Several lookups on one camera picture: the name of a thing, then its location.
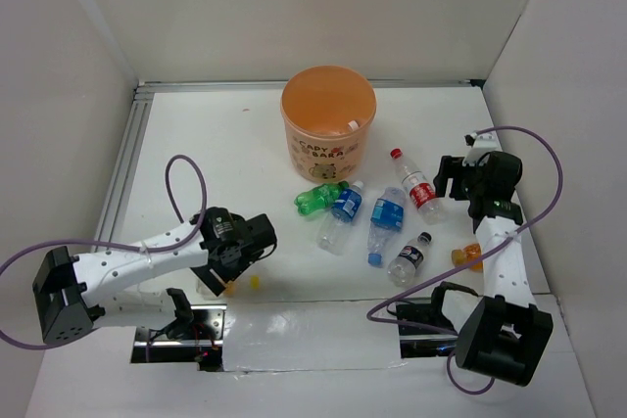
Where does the crushed blue label bottle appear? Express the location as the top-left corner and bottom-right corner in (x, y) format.
(366, 187), (406, 267)

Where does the pepsi bottle black cap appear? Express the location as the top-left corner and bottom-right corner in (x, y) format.
(387, 232), (432, 287)

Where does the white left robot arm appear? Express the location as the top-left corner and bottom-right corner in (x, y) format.
(32, 208), (277, 347)

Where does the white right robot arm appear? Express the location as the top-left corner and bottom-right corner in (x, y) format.
(427, 151), (554, 387)

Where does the orange capybara plastic bin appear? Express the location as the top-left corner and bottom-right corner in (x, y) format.
(280, 66), (377, 183)

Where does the red label clear bottle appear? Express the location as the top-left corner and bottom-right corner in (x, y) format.
(390, 148), (446, 225)

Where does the orange plastic bottle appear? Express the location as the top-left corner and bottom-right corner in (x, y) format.
(451, 243), (481, 266)

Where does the green plastic bottle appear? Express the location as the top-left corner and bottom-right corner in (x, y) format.
(294, 181), (349, 216)

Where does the blue label clear bottle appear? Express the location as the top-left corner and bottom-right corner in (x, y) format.
(316, 180), (364, 255)

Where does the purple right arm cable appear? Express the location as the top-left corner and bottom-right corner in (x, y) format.
(366, 125), (564, 396)

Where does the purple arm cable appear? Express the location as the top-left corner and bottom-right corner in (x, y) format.
(0, 154), (209, 351)
(366, 125), (564, 396)

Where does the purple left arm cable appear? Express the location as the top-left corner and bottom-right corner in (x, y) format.
(0, 154), (209, 351)

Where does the aluminium frame rail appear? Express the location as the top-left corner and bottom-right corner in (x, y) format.
(97, 80), (492, 246)

